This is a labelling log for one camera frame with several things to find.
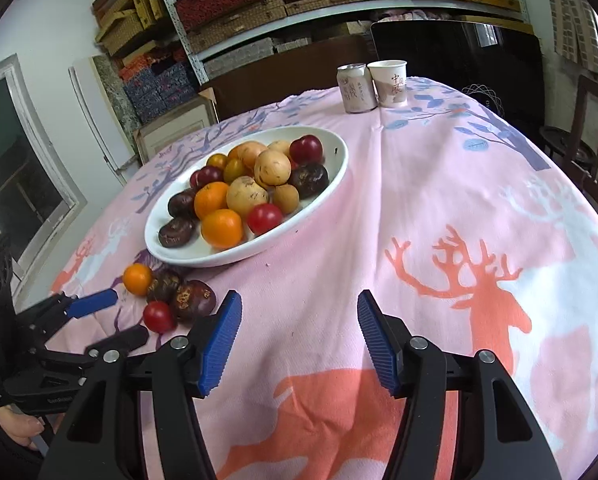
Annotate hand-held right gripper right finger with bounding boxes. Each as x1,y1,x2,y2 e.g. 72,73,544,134
356,289,562,480

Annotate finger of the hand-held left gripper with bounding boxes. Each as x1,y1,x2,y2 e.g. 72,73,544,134
14,287,120,333
29,324,151,363

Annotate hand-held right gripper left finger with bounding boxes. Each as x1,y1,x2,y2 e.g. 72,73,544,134
39,290,243,480

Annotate small red tomato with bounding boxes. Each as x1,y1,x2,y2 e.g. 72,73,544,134
143,301,177,334

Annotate red tomato with stem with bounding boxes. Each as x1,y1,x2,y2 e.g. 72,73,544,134
247,203,285,235

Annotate white oval plate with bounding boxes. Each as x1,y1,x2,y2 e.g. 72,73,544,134
144,127,349,268

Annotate yellow pepino melon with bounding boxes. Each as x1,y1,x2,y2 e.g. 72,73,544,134
226,176,270,215
253,149,292,187

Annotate small yellow brown fruit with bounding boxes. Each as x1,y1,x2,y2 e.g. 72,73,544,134
272,184,300,214

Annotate dark red plum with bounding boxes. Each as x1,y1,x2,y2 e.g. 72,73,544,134
189,165,225,188

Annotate large dark purple fruit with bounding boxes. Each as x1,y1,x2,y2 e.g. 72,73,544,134
288,162,329,199

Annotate person's left hand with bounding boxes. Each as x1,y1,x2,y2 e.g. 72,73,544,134
0,404,66,452

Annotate large orange tangerine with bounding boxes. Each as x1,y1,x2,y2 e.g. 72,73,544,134
200,208,244,249

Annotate white framed window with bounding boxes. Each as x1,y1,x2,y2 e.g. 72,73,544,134
0,55,87,281

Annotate pink deer print tablecloth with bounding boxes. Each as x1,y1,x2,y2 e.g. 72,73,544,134
49,76,598,480

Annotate cardboard box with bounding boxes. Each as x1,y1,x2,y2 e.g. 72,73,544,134
134,87,220,166

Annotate white leaning board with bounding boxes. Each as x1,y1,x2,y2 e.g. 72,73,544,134
69,55,142,171

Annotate stack of blue patterned boxes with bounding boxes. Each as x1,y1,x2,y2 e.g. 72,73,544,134
119,52,200,123

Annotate silver drink can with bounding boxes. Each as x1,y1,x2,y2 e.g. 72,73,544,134
337,63,378,114

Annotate white paper cup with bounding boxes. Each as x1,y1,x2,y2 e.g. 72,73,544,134
367,60,409,109

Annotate white metal shelf rack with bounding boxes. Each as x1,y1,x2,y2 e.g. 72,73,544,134
91,0,540,81

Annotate dark brown board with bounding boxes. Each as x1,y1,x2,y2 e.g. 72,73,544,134
199,35,375,121

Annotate stack of yellow wooden boxes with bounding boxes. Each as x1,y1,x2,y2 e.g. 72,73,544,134
93,0,172,56

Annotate black glossy panel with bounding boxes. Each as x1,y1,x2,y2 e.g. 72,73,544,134
369,16,545,126

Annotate dark wooden chair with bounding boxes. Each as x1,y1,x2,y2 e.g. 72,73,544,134
539,75,598,201

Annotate stack of woven gift boxes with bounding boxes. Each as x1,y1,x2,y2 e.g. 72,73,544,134
159,0,525,56

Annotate pink cloth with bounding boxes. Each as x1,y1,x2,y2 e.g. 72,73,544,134
374,7,450,23

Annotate flattened patterned cartons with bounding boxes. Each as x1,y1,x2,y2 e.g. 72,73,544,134
544,0,598,76

